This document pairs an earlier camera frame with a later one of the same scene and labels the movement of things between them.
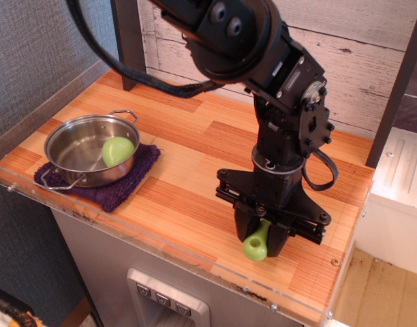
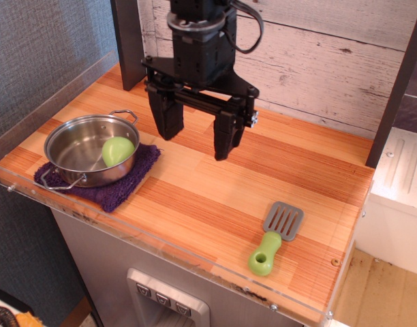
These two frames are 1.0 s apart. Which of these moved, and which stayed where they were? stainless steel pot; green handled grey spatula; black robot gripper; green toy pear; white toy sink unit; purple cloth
Moved: black robot gripper; green handled grey spatula
Stayed: white toy sink unit; purple cloth; stainless steel pot; green toy pear
